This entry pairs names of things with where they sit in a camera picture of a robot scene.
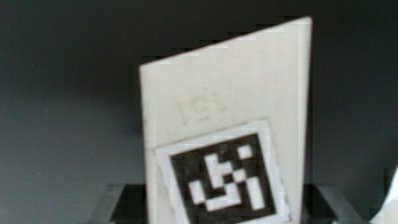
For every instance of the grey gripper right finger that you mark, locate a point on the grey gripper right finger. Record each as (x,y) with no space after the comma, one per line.
(331,209)

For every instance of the white stool leg back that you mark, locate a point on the white stool leg back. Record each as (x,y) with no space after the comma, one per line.
(387,216)

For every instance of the white stool leg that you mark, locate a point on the white stool leg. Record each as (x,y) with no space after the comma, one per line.
(387,216)
(225,111)

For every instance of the white stool leg front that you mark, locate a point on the white stool leg front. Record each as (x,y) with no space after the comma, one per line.
(225,111)

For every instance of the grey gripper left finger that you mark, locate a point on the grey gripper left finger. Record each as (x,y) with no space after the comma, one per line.
(106,215)

